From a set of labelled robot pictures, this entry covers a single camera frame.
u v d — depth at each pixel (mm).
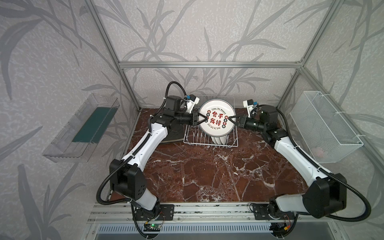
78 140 628
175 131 665
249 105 703
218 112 753
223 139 927
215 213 753
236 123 718
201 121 725
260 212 728
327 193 405
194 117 666
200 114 709
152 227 716
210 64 941
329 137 607
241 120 671
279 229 710
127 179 422
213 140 889
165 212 731
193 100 690
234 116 737
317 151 726
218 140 890
